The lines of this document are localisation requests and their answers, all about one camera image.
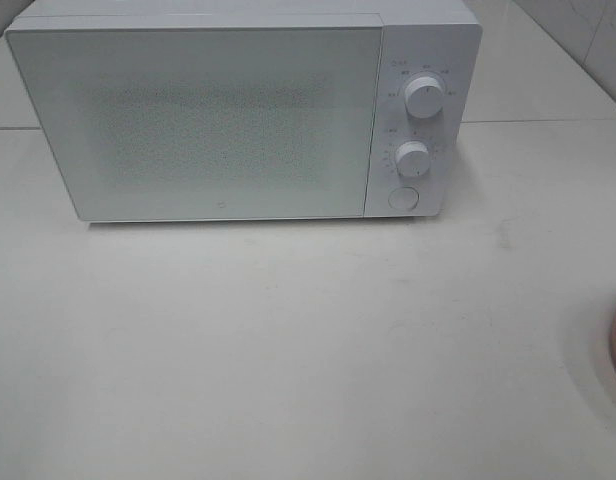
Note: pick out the round white door release button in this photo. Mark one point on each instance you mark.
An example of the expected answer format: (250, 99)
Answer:
(404, 199)

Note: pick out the lower white timer knob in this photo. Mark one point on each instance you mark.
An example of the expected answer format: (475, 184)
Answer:
(412, 159)

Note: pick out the upper white power knob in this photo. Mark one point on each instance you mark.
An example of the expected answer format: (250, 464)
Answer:
(424, 95)

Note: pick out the white microwave oven body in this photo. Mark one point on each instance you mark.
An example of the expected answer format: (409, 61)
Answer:
(442, 37)

